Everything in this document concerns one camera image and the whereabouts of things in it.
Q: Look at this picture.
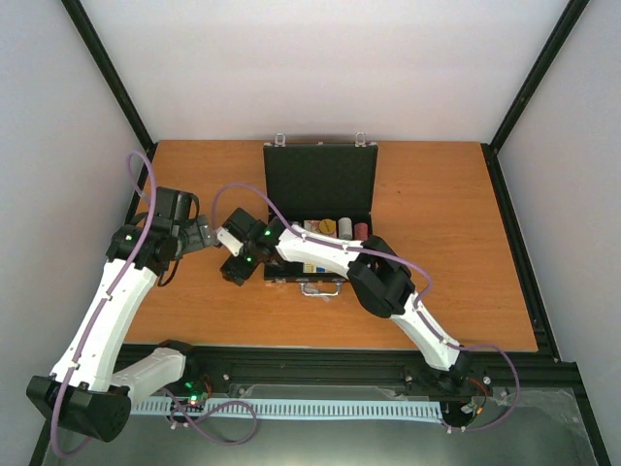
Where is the orange blind button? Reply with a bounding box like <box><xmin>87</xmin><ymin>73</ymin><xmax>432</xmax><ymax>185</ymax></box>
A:
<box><xmin>318</xmin><ymin>218</ymin><xmax>337</xmax><ymax>237</ymax></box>

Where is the white poker chip stack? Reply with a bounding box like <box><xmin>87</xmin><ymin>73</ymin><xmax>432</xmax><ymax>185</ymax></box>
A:
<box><xmin>338</xmin><ymin>217</ymin><xmax>353</xmax><ymax>241</ymax></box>

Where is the black poker set case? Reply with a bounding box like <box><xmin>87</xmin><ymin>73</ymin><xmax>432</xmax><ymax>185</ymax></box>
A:
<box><xmin>261</xmin><ymin>130</ymin><xmax>379</xmax><ymax>296</ymax></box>

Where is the red poker chip stack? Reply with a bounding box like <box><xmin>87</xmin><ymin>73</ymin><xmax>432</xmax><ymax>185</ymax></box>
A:
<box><xmin>354</xmin><ymin>222</ymin><xmax>369</xmax><ymax>241</ymax></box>

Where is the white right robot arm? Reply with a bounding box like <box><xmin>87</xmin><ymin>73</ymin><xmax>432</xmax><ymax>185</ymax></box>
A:
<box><xmin>216</xmin><ymin>208</ymin><xmax>470</xmax><ymax>391</ymax></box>

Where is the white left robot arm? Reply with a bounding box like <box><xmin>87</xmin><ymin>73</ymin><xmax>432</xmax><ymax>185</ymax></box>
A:
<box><xmin>26</xmin><ymin>187</ymin><xmax>213</xmax><ymax>442</ymax></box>

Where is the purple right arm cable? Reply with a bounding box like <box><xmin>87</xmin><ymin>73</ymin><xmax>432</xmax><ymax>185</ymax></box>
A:
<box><xmin>212</xmin><ymin>182</ymin><xmax>521</xmax><ymax>434</ymax></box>

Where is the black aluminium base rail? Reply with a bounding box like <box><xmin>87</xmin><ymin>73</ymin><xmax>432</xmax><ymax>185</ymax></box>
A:
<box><xmin>113</xmin><ymin>344</ymin><xmax>586</xmax><ymax>401</ymax></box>

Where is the light blue cable duct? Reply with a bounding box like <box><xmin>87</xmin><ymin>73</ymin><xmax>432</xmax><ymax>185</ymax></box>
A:
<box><xmin>131</xmin><ymin>395</ymin><xmax>442</xmax><ymax>423</ymax></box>

